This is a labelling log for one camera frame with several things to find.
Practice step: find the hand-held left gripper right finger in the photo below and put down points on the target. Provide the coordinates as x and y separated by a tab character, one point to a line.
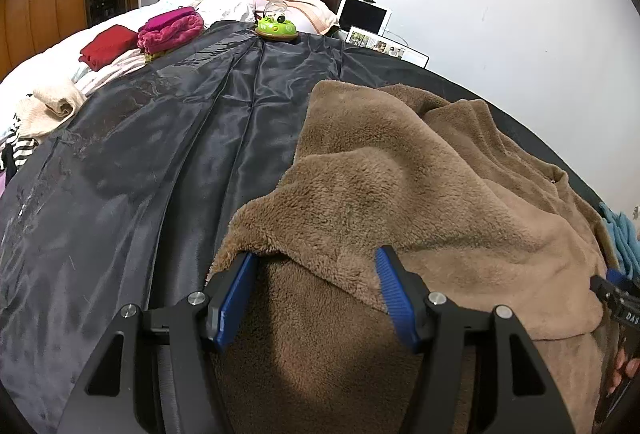
397	299

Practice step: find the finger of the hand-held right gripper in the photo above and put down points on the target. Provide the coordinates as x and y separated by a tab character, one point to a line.
617	286

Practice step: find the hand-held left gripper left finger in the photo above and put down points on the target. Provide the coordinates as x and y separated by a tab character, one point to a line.
235	304

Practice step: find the brown fleece garment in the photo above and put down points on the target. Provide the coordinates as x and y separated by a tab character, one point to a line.
425	214

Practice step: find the person's right hand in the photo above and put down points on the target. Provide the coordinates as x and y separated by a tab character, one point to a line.
627	366

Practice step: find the light blue garment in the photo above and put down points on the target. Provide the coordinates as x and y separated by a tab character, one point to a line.
622	234

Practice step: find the black satin sheet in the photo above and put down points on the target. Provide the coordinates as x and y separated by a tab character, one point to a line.
125	164

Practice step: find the black white striped garment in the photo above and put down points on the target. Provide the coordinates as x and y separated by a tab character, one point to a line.
17	149

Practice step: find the cream folded garment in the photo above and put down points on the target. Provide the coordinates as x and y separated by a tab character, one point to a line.
50	106

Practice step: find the green plastic toy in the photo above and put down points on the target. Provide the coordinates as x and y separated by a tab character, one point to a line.
276	28

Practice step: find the magenta folded garment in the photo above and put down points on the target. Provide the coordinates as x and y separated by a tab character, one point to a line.
170	29

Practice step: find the white tablet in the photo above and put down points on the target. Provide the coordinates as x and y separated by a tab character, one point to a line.
362	16

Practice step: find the red folded garment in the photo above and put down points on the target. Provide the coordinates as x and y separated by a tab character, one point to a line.
107	46

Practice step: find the white pink crumpled garment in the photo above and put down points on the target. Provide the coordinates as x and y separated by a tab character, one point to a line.
225	1

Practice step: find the pink striped pillow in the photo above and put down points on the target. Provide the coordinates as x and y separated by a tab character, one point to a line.
300	4

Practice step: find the white quilt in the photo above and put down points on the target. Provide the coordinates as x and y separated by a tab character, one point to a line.
45	59

